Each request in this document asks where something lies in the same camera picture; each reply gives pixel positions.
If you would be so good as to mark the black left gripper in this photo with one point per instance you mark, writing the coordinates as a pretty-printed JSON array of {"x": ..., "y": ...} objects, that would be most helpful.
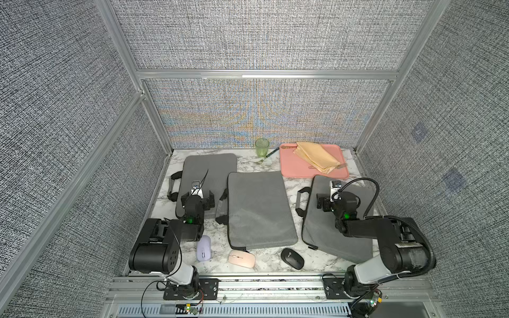
[{"x": 208, "y": 202}]

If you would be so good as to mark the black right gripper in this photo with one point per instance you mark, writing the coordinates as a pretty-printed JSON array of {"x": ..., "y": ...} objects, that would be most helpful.
[{"x": 326, "y": 200}]

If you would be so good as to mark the grey laptop bag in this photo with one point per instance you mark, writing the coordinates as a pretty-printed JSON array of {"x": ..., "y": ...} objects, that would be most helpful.
[
  {"x": 211, "y": 171},
  {"x": 318, "y": 229},
  {"x": 259, "y": 214}
]

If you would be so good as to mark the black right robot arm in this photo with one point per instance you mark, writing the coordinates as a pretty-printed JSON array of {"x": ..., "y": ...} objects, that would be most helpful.
[{"x": 404, "y": 251}]

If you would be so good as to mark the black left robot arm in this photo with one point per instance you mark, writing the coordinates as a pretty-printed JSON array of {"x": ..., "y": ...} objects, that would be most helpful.
[{"x": 157, "y": 249}]

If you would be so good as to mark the lilac computer mouse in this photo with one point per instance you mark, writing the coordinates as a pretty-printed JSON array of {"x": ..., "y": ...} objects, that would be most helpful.
[{"x": 204, "y": 249}]

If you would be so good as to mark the black computer mouse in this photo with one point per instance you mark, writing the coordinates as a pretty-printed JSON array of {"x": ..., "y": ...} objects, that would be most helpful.
[{"x": 292, "y": 258}]

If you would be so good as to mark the pink computer mouse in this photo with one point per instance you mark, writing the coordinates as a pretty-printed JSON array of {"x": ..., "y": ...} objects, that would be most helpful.
[{"x": 242, "y": 259}]

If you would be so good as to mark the tan folded cloth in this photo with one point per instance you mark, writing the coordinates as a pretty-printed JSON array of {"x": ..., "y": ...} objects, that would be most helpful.
[{"x": 316, "y": 156}]

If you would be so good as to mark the pink tray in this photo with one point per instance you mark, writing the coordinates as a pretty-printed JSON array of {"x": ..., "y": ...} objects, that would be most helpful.
[{"x": 292, "y": 166}]

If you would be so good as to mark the green pen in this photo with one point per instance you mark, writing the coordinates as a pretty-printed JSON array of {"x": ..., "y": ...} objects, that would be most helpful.
[{"x": 272, "y": 153}]

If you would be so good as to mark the green plastic cup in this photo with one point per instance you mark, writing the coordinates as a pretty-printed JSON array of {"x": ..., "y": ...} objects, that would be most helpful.
[{"x": 261, "y": 147}]

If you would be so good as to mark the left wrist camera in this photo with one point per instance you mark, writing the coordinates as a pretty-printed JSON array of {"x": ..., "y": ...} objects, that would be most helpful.
[{"x": 196, "y": 189}]

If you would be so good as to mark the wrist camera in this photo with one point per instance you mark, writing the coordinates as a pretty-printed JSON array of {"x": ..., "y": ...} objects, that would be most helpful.
[
  {"x": 335, "y": 186},
  {"x": 196, "y": 189}
]

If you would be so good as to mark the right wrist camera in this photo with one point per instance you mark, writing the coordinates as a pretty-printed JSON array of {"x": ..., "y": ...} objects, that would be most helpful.
[{"x": 335, "y": 186}]

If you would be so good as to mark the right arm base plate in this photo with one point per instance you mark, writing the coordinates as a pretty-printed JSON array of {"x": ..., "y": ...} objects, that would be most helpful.
[{"x": 333, "y": 287}]

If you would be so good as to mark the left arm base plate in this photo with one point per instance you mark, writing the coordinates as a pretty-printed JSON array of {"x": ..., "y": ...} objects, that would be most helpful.
[{"x": 203, "y": 288}]

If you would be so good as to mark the aluminium front rail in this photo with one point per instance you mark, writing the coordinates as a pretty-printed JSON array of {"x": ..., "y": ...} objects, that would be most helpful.
[{"x": 290, "y": 294}]

